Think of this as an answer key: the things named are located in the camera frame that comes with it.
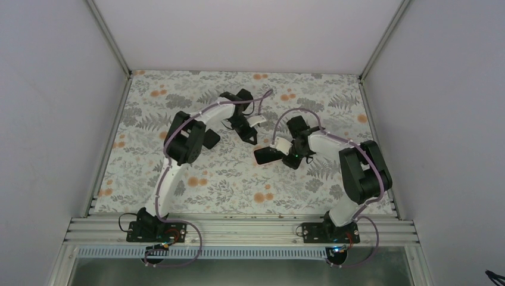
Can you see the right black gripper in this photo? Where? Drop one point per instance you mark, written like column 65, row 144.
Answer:
column 294, row 164

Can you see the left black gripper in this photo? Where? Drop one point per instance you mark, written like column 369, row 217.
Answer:
column 245, row 136

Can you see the black phone case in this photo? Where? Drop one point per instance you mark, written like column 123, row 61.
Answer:
column 211, row 139

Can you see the black smartphone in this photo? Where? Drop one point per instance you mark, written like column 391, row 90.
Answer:
column 267, row 155

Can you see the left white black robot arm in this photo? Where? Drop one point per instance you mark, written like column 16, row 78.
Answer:
column 188, row 134

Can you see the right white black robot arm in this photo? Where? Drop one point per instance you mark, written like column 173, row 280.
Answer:
column 365, row 175

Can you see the floral patterned table mat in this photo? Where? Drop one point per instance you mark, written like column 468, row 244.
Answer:
column 227, row 179

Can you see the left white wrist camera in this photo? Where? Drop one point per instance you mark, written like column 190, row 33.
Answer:
column 256, row 120

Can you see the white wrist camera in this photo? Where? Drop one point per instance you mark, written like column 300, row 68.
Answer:
column 283, row 145
column 256, row 120

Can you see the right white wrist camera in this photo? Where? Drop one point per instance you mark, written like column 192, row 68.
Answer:
column 283, row 145

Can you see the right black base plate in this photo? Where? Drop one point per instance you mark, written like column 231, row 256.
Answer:
column 327, row 233

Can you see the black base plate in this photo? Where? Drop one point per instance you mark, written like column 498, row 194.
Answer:
column 327, row 233
column 161, row 233

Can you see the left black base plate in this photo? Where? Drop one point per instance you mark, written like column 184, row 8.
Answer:
column 161, row 233

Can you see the aluminium frame rail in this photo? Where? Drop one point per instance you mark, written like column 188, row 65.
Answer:
column 221, row 230

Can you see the slotted grey cable duct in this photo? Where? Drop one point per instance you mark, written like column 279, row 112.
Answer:
column 208, row 252

